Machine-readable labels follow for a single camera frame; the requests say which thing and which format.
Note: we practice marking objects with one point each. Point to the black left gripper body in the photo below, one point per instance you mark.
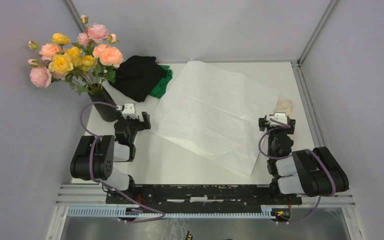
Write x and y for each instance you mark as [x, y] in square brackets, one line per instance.
[135, 125]

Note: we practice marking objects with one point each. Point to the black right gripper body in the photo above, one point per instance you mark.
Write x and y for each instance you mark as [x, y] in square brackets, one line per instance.
[272, 135]

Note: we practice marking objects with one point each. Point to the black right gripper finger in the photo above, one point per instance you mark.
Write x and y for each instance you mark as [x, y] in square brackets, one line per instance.
[263, 123]
[292, 123]

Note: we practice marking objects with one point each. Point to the cream printed ribbon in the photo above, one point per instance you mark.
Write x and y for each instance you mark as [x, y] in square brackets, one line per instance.
[284, 106]

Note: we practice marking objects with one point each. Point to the white paper bouquet wrap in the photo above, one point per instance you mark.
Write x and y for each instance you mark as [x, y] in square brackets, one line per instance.
[214, 113]

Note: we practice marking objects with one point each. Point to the peach rose stem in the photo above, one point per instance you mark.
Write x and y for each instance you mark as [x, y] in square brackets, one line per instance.
[47, 51]
[108, 58]

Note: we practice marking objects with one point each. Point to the yellow rose stem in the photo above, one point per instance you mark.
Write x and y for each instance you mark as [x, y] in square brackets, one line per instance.
[73, 65]

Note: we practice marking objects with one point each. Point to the pink rose stem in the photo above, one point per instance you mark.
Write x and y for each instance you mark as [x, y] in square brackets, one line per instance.
[94, 32]

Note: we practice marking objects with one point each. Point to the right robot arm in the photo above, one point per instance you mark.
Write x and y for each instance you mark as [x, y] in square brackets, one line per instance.
[310, 172]

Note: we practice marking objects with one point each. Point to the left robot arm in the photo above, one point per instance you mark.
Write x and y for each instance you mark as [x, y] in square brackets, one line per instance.
[97, 162]

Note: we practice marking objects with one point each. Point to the pink roses in vase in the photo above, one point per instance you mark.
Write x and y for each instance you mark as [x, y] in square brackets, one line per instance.
[41, 76]

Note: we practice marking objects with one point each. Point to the green cloth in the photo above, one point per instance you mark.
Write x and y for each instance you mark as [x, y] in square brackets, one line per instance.
[160, 89]

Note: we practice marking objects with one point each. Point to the black cloth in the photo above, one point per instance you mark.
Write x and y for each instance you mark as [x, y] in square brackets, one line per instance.
[138, 76]

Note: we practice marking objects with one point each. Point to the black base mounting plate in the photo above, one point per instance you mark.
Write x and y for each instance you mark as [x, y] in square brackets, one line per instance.
[209, 199]

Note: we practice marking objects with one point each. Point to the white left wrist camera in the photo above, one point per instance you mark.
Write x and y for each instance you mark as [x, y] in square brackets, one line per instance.
[127, 111]

